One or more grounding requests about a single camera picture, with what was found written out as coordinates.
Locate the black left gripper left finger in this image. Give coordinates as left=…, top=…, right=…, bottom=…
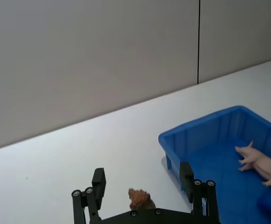
left=71, top=167, right=107, bottom=224

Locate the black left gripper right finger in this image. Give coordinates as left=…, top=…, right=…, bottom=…
left=179, top=161, right=221, bottom=224

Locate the blue plastic bin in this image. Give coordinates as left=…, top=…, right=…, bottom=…
left=158, top=105, right=271, bottom=224

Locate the brown furry toy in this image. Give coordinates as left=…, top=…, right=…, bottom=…
left=128, top=188, right=157, bottom=210

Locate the pink toy pig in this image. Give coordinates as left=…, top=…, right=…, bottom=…
left=235, top=140, right=271, bottom=195

